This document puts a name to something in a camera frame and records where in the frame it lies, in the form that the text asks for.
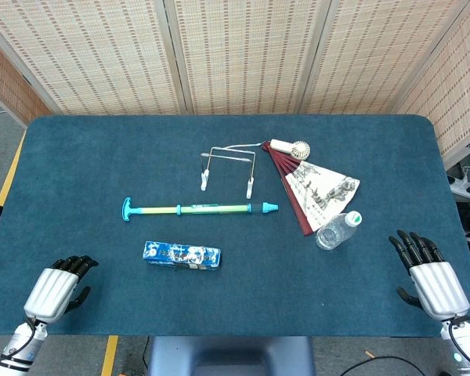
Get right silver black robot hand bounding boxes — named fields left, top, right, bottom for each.
left=389, top=230, right=470, bottom=322

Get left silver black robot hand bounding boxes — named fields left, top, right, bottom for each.
left=23, top=255, right=99, bottom=324

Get transparent water bottle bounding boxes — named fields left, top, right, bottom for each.
left=315, top=210, right=363, bottom=251

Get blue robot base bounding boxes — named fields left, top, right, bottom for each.
left=146, top=335, right=317, bottom=376

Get teal and green pump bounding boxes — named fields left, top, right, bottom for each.
left=121, top=197, right=280, bottom=222

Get white power strip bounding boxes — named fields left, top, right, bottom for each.
left=447, top=174, right=470, bottom=201

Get blue white snack package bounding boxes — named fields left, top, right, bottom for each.
left=142, top=240, right=222, bottom=271

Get painted paper folding fan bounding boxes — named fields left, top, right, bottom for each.
left=261, top=141, right=361, bottom=237

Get blue felt table cover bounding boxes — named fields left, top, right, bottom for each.
left=0, top=114, right=470, bottom=338

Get white handheld mini fan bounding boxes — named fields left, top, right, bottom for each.
left=269, top=139, right=311, bottom=161

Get woven bamboo folding screen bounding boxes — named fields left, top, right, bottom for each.
left=0, top=0, right=470, bottom=165

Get black cable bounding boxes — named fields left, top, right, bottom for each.
left=338, top=355, right=428, bottom=376

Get metal wire stand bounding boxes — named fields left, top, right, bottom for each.
left=200, top=143, right=262, bottom=198

